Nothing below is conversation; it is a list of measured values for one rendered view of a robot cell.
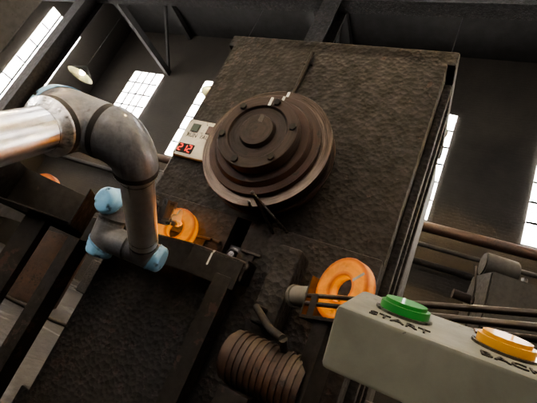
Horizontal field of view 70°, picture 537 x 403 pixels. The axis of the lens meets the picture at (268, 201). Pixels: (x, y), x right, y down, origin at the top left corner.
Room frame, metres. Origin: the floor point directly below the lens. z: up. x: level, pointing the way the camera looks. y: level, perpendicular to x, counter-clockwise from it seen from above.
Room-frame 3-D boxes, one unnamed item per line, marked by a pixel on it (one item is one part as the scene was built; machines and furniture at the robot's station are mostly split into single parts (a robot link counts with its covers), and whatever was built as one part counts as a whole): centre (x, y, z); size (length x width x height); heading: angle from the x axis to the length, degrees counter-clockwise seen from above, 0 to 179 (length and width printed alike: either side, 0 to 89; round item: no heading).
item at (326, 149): (1.25, 0.08, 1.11); 0.47 x 0.06 x 0.47; 64
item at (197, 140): (1.49, 0.34, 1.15); 0.26 x 0.02 x 0.18; 64
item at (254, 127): (1.16, 0.12, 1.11); 0.28 x 0.06 x 0.28; 64
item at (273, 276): (1.16, -0.14, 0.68); 0.11 x 0.08 x 0.24; 154
